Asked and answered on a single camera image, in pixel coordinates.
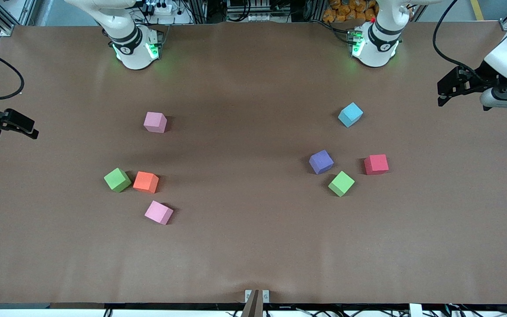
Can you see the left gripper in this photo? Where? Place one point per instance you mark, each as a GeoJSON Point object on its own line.
{"type": "Point", "coordinates": [483, 76]}

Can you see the red foam cube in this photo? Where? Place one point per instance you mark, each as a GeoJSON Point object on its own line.
{"type": "Point", "coordinates": [376, 164]}

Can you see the green foam cube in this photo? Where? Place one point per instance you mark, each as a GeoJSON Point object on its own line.
{"type": "Point", "coordinates": [117, 180]}
{"type": "Point", "coordinates": [341, 183]}

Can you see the orange foam cube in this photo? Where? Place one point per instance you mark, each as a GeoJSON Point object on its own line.
{"type": "Point", "coordinates": [145, 182]}

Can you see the purple foam cube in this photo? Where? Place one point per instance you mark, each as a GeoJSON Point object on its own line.
{"type": "Point", "coordinates": [321, 161]}

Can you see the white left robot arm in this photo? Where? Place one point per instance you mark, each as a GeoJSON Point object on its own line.
{"type": "Point", "coordinates": [376, 44]}

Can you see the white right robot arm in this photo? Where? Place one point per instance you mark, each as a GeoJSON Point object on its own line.
{"type": "Point", "coordinates": [126, 39]}

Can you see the light blue foam cube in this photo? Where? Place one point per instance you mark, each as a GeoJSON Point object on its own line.
{"type": "Point", "coordinates": [350, 115]}

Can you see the orange snack bag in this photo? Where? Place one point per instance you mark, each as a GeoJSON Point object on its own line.
{"type": "Point", "coordinates": [346, 11]}

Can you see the pink foam cube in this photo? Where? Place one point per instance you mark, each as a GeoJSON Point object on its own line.
{"type": "Point", "coordinates": [158, 212]}
{"type": "Point", "coordinates": [154, 122]}

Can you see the white power strip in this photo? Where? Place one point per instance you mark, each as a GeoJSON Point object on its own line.
{"type": "Point", "coordinates": [163, 9]}

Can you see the grey equipment box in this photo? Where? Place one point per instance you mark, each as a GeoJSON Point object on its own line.
{"type": "Point", "coordinates": [251, 11]}

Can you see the small white block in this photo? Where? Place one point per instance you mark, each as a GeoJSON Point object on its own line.
{"type": "Point", "coordinates": [415, 311]}

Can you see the small metal bracket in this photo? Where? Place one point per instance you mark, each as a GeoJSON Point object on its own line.
{"type": "Point", "coordinates": [266, 296]}

